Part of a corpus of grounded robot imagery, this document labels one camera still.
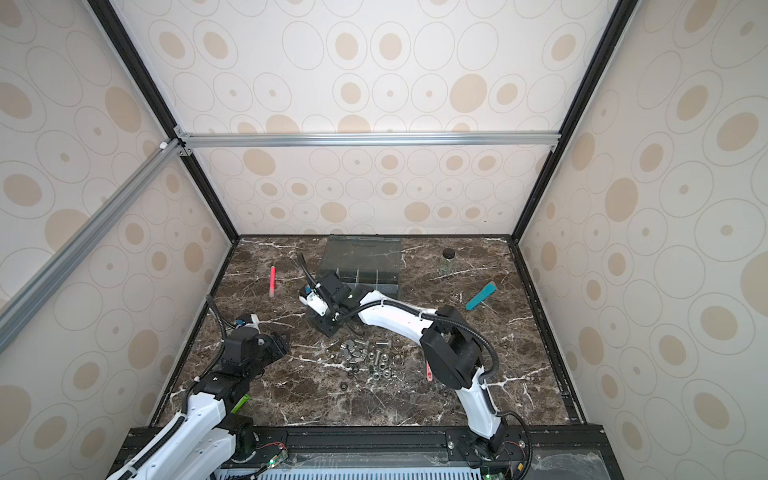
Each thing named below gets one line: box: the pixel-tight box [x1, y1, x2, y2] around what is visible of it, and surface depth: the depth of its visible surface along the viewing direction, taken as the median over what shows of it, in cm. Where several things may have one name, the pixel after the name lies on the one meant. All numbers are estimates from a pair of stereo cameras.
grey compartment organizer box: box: [318, 235, 401, 299], surface depth 116 cm
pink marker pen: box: [269, 266, 277, 298], surface depth 108 cm
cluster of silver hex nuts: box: [368, 349, 391, 381], surface depth 89 cm
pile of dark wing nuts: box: [340, 339, 368, 364], surface depth 91 cm
